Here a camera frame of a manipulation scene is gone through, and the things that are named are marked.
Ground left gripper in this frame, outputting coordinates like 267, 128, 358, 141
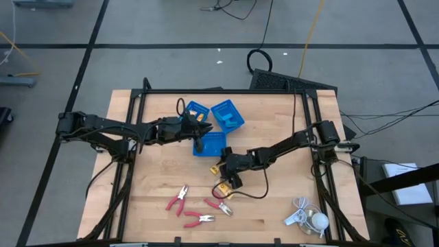
156, 109, 214, 154

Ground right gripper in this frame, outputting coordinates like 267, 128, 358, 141
219, 146, 257, 190

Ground pliers with pink handles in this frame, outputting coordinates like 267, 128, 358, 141
203, 196, 234, 217
182, 211, 216, 229
165, 184, 190, 217

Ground blue plastic basket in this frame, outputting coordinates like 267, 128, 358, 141
184, 99, 211, 124
210, 99, 246, 134
192, 131, 228, 158

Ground black perforated panel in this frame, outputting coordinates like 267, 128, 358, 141
248, 68, 339, 96

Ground white ball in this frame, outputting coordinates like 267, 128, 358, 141
310, 212, 330, 231

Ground dark side table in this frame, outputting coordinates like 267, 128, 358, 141
356, 156, 439, 247

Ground black beam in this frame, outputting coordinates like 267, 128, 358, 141
361, 163, 439, 197

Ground white booklet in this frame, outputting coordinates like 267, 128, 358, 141
381, 162, 434, 207

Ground person's shoe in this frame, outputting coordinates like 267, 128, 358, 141
383, 217, 426, 247

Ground grey floor base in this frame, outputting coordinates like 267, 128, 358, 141
0, 75, 37, 88

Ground black floor object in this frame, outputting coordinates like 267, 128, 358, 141
0, 106, 14, 127

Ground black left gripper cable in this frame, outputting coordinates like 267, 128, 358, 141
175, 97, 189, 118

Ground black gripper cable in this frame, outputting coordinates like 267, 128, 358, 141
211, 167, 270, 200
175, 97, 189, 118

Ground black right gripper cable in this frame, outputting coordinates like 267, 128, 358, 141
211, 167, 270, 200

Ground black aluminium table frame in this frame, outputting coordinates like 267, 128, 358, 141
77, 77, 370, 247

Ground white cable with plug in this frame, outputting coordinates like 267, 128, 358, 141
283, 196, 327, 238

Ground black coiled cable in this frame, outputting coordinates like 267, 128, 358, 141
246, 0, 275, 75

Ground yellow hanging cable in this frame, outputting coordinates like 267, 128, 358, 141
296, 0, 325, 78

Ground black cable bundle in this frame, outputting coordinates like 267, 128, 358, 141
338, 99, 439, 140

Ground yellow floor cable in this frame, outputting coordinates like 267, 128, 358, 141
0, 30, 41, 78

